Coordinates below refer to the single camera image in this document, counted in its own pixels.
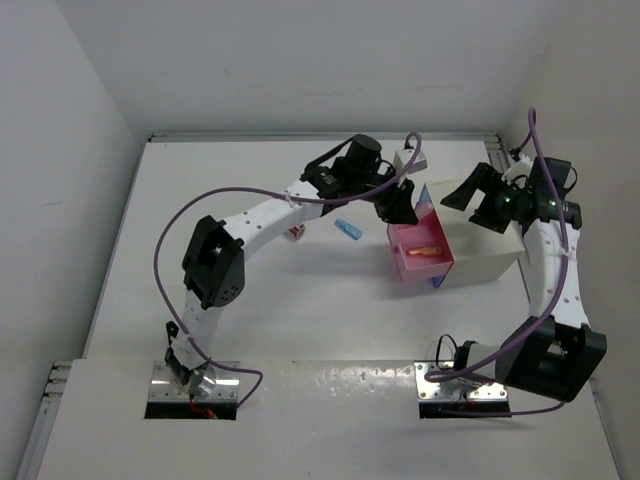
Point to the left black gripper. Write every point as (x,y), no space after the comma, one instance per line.
(397,209)

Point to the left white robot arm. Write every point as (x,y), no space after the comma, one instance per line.
(214,262)

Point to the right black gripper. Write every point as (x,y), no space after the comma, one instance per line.
(483,177)

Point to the purple bottom drawer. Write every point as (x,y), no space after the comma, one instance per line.
(438,281)

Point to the clear tube with pink cap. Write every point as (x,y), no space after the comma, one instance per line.
(296,232)

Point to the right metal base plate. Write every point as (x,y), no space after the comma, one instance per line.
(459,390)

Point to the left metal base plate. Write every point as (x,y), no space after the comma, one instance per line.
(207,384)

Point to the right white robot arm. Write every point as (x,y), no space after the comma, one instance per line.
(554,352)

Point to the white drawer cabinet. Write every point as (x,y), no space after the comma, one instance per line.
(480,255)

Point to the blue drawer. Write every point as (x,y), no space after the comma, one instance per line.
(424,198)

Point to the orange cap-shaped clip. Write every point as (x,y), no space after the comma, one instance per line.
(425,249)

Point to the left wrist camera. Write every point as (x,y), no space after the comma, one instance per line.
(409,160)

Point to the pink drawer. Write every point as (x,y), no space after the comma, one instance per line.
(420,251)

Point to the blue cap-shaped clip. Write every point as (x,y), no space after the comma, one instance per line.
(348,229)

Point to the metal base plate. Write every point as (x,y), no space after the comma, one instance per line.
(207,384)
(459,390)

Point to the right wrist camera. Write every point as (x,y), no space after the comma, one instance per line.
(520,170)

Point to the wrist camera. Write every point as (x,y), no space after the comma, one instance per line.
(409,160)
(520,170)

